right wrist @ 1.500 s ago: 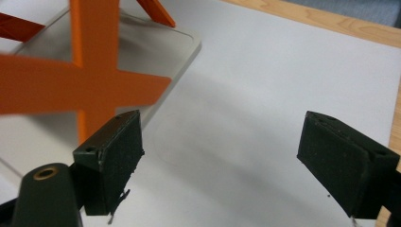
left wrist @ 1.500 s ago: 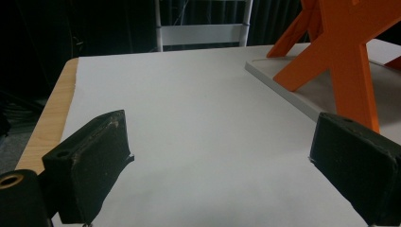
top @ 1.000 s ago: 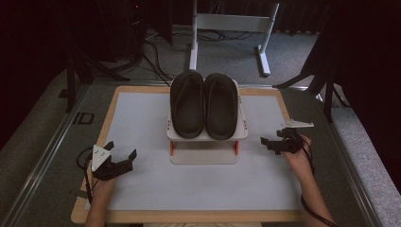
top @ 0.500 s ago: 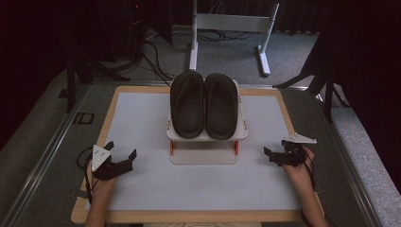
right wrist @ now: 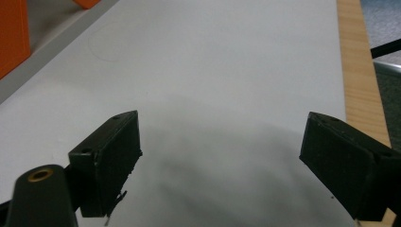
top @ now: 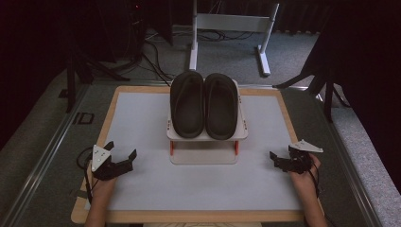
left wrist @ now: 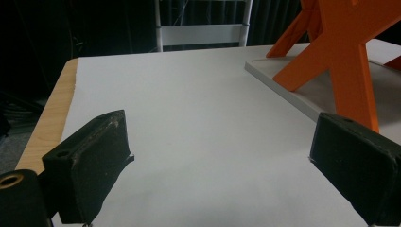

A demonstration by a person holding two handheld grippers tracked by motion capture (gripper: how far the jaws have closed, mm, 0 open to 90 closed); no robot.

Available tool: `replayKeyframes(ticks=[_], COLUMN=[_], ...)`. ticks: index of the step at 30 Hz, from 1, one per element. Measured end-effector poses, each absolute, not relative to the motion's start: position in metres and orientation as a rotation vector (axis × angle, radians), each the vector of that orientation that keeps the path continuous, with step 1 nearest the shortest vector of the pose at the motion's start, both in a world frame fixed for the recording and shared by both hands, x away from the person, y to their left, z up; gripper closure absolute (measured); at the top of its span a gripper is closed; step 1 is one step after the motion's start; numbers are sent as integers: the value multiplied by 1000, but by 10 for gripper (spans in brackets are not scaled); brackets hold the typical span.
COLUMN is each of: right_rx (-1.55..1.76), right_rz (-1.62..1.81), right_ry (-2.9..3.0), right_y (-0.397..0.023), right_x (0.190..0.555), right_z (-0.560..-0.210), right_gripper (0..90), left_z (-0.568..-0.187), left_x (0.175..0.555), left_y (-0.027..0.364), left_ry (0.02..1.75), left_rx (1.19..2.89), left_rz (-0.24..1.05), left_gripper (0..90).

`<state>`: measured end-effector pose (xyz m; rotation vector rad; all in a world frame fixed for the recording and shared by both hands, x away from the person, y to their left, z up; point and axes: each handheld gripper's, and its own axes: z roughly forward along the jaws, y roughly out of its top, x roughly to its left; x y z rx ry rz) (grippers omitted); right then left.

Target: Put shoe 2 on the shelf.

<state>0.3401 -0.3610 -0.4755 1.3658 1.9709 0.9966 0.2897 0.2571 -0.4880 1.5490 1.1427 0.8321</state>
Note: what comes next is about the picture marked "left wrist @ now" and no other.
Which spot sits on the orange shoe rack grey base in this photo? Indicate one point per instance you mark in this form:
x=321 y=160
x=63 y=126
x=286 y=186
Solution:
x=346 y=63

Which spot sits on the white table cover sheet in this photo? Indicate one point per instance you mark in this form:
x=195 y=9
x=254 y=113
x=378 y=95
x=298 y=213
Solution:
x=195 y=126

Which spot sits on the dark curtain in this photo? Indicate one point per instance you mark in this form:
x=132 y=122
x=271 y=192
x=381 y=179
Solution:
x=94 y=25

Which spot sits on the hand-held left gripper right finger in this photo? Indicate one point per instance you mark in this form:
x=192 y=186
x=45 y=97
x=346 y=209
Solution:
x=356 y=167

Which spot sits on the white metal frame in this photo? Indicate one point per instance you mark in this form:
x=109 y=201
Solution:
x=201 y=34

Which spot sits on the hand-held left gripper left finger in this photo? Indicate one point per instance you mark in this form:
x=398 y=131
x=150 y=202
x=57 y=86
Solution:
x=91 y=167

